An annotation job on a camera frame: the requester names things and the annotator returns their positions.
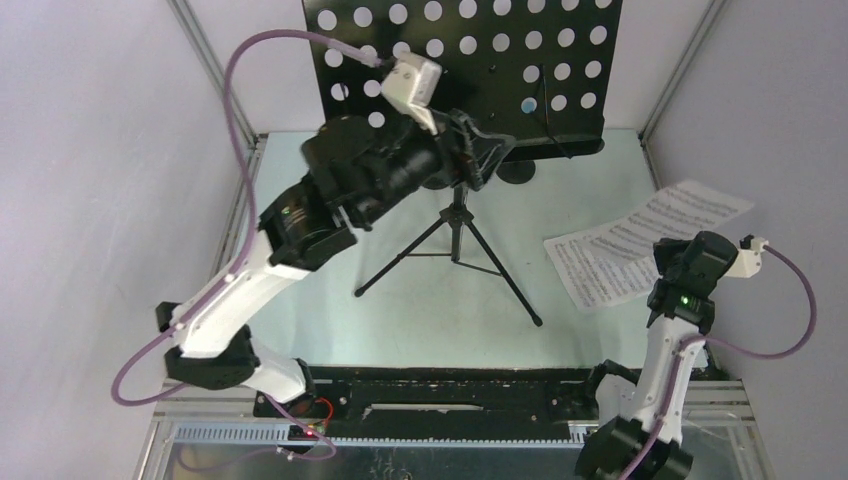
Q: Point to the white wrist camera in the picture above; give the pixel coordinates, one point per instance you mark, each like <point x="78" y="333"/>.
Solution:
<point x="749" y="259"/>
<point x="409" y="87"/>

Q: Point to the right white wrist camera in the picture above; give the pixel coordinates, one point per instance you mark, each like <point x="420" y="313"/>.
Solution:
<point x="749" y="259"/>

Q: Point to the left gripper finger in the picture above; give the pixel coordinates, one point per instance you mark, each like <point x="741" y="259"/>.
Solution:
<point x="485" y="170"/>
<point x="489" y="149"/>

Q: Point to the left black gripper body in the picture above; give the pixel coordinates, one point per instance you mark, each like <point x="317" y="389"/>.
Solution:
<point x="457" y="167"/>

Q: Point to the right black microphone stand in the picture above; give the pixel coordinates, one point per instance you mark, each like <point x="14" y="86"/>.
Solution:
<point x="516" y="173"/>

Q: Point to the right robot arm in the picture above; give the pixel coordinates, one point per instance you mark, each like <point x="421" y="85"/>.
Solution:
<point x="640" y="415"/>

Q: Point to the sheet music page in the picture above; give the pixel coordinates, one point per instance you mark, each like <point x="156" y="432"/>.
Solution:
<point x="677" y="212"/>
<point x="593" y="282"/>

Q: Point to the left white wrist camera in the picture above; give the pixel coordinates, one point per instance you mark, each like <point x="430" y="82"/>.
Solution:
<point x="409" y="87"/>

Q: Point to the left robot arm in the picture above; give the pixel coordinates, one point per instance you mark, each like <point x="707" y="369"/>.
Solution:
<point x="356" y="174"/>

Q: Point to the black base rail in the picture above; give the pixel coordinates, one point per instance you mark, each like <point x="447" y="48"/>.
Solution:
<point x="453" y="404"/>

